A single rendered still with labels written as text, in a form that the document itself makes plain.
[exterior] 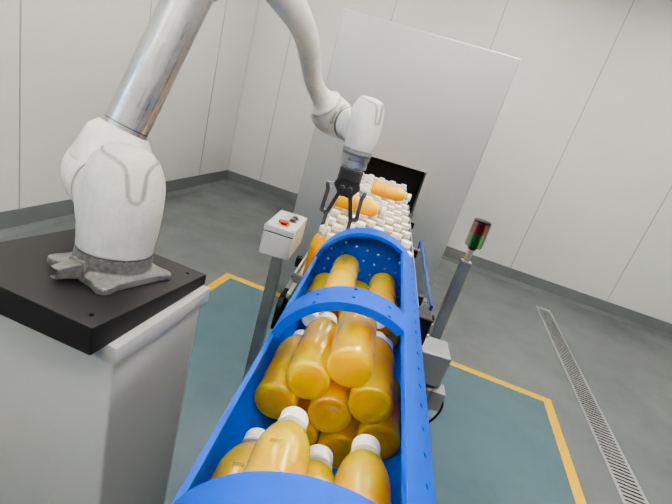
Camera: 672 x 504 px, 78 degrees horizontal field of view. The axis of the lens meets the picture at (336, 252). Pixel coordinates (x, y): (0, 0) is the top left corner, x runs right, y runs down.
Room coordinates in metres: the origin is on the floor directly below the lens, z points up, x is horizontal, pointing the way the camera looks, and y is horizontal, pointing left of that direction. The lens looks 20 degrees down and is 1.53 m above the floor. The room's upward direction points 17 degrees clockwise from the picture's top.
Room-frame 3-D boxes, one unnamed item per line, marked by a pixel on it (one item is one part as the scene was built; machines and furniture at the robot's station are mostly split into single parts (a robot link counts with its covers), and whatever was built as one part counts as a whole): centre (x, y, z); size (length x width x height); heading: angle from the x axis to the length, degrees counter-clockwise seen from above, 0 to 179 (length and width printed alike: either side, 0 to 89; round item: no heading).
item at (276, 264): (1.34, 0.19, 0.50); 0.04 x 0.04 x 1.00; 87
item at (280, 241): (1.34, 0.19, 1.05); 0.20 x 0.10 x 0.10; 177
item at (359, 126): (1.32, 0.03, 1.47); 0.13 x 0.11 x 0.16; 43
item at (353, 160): (1.31, 0.03, 1.36); 0.09 x 0.09 x 0.06
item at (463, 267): (1.49, -0.47, 0.55); 0.04 x 0.04 x 1.10; 87
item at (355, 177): (1.31, 0.03, 1.29); 0.08 x 0.07 x 0.09; 87
